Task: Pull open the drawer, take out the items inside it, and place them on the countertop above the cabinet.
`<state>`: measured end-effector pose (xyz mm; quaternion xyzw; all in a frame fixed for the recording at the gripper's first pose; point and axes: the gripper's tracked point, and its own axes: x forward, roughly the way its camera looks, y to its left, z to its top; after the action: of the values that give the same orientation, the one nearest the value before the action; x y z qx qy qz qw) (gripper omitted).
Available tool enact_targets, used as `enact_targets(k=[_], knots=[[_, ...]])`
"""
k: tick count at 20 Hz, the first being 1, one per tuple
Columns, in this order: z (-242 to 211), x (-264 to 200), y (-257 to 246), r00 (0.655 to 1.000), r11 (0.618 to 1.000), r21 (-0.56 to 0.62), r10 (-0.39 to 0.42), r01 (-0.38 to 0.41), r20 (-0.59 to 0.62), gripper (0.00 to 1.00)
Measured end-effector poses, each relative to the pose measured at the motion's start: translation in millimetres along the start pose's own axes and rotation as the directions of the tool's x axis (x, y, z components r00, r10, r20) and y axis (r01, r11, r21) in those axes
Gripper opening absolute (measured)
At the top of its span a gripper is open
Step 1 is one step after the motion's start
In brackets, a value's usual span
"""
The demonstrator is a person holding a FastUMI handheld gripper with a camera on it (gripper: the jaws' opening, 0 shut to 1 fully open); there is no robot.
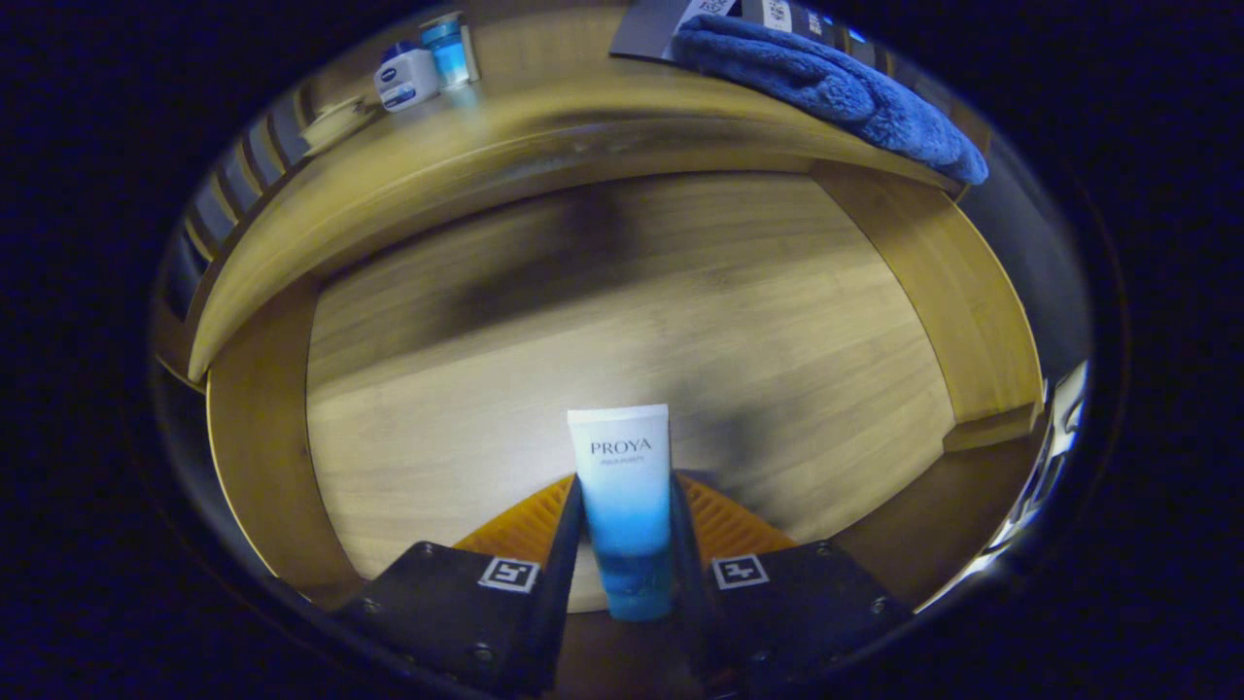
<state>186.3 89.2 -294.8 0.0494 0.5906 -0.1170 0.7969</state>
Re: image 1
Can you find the blue and white cosmetic tube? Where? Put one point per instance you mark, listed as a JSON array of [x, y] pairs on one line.
[[622, 486]]

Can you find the wooden drawer with black knob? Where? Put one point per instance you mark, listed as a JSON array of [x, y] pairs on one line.
[[632, 311]]

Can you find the white bottle with blue cap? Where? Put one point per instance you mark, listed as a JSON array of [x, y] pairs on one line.
[[408, 83]]

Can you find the cream lidded teacup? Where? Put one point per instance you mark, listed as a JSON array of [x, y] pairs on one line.
[[335, 122]]

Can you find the dark blue book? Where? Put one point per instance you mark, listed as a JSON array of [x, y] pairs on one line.
[[826, 27]]

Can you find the white book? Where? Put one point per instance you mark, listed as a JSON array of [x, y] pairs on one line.
[[776, 15]]

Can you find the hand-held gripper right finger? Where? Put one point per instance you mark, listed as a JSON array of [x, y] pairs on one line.
[[692, 603]]

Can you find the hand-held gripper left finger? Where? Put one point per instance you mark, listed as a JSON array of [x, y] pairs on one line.
[[559, 603]]

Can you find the blue pump bottle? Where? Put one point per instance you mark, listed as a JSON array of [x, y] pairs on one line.
[[449, 53]]

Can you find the blue folded towel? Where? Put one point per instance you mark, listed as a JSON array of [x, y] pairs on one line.
[[836, 87]]

